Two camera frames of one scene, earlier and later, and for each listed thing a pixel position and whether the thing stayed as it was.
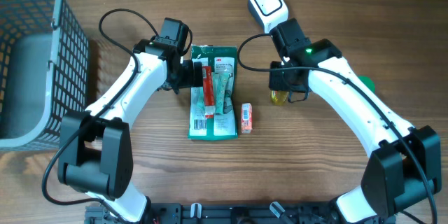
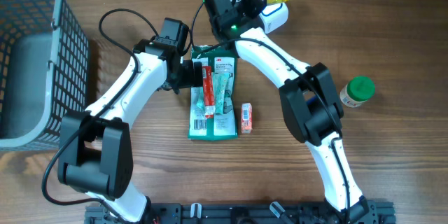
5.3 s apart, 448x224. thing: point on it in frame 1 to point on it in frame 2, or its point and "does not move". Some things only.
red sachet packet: x=208 y=92 does not move
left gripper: x=185 y=78 does not move
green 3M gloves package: x=222 y=59 does not move
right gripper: x=276 y=84 to x=254 y=4
